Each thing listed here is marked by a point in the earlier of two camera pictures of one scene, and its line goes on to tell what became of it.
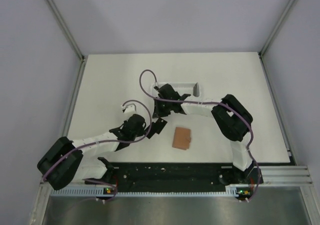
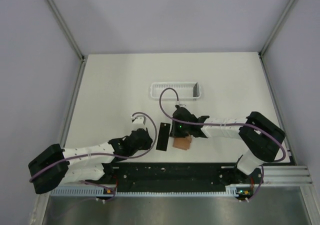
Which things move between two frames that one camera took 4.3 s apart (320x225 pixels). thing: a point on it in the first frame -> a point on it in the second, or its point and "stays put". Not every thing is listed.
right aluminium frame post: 276,28 stays put
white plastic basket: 182,88 stays put
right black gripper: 157,112 -> 174,132
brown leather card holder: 181,138 stays put
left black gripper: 141,131 -> 148,144
